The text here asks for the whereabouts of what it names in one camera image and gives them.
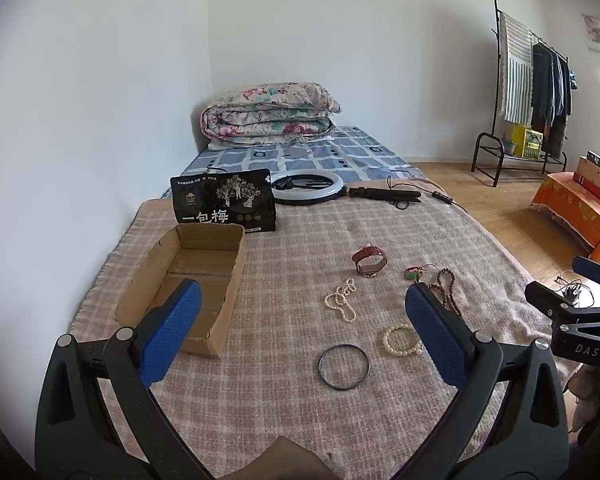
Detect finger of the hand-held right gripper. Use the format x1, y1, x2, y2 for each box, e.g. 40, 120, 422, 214
572, 255, 600, 306
525, 281, 588, 328

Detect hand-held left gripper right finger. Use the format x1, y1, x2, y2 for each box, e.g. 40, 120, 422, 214
404, 282, 571, 480

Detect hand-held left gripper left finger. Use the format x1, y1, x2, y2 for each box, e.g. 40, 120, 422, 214
35, 277, 216, 480

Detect brown bead necklace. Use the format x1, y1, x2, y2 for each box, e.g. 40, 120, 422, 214
426, 267, 463, 318

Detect cream bead bracelet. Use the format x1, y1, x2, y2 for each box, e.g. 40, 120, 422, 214
382, 324, 424, 358

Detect green pendant with red cord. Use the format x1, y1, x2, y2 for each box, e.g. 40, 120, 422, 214
404, 264, 438, 283

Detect cardboard box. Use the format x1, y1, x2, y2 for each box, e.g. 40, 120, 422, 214
115, 222, 248, 359

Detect white pearl necklace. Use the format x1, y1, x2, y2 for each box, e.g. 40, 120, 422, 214
324, 277, 357, 322

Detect red strap wristwatch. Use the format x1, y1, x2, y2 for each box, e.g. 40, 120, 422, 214
351, 244, 388, 278

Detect dark thin bangle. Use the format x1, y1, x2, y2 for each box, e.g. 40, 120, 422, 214
318, 344, 370, 390

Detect person's right hand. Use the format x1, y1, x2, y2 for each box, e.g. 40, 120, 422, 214
565, 359, 600, 416

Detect tan box with red side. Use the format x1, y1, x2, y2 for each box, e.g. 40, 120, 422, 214
575, 156, 600, 205

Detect black snack bag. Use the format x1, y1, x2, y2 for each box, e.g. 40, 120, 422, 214
170, 168, 277, 233

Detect yellow box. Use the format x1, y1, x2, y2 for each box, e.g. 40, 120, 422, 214
511, 125, 545, 161

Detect pink plaid blanket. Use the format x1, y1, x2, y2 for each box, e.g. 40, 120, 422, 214
72, 195, 581, 466

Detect black metal clothes rack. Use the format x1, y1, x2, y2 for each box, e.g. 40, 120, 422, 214
471, 0, 573, 188

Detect brown cardboard piece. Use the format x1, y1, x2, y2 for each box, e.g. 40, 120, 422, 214
250, 435, 351, 480

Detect dark hanging clothes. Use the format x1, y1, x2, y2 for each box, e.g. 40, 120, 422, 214
530, 42, 578, 158

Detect blue checked bed sheet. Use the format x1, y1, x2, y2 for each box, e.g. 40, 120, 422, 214
177, 125, 411, 198

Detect striped hanging cloth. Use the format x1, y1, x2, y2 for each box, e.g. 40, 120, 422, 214
497, 11, 535, 126

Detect folded floral quilt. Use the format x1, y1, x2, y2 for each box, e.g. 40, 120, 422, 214
201, 81, 342, 150

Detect black cable bundle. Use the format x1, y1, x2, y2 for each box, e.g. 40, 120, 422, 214
555, 270, 596, 308

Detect black cable with switch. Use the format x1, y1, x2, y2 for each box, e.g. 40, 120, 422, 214
385, 175, 476, 217

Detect white ring light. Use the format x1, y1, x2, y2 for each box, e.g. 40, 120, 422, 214
271, 171, 349, 206

